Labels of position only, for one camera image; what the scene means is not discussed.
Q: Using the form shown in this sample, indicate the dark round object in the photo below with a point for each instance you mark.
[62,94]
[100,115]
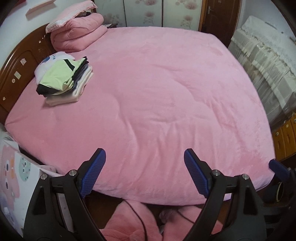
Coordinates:
[272,192]

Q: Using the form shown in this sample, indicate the pink bed blanket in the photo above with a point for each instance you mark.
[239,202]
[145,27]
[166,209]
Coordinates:
[161,92]

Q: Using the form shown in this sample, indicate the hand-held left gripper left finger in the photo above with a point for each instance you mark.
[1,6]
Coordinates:
[93,171]

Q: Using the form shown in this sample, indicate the wooden bed headboard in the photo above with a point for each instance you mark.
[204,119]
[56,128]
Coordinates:
[13,64]

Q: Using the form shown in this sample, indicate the green and black hooded jacket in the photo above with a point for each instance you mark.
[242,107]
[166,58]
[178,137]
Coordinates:
[57,74]

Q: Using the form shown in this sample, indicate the pink wall strip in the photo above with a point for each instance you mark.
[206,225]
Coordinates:
[39,8]

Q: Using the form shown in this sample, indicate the person's pink pants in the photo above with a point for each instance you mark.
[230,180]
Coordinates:
[124,222]

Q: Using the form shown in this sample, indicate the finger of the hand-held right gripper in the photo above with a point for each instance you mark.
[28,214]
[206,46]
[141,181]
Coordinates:
[278,168]

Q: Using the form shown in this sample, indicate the pink folded quilt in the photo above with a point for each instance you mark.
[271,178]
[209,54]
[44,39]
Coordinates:
[76,32]

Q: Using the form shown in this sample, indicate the lace-covered cabinet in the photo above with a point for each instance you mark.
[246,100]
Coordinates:
[266,58]

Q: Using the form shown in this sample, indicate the pink pillow with lace trim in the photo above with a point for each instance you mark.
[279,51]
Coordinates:
[67,14]

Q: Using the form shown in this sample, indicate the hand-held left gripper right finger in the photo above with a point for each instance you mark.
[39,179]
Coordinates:
[195,171]

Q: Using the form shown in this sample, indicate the wooden door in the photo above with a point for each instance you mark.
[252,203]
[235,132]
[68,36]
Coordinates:
[222,14]

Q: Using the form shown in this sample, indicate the stack of folded clothes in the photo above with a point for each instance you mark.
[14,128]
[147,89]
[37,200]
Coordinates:
[78,92]

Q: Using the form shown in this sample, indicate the blue-grey folded garment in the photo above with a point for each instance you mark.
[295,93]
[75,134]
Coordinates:
[81,75]

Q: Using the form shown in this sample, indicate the yellow drawer cabinet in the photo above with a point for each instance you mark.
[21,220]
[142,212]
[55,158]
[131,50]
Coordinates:
[286,139]

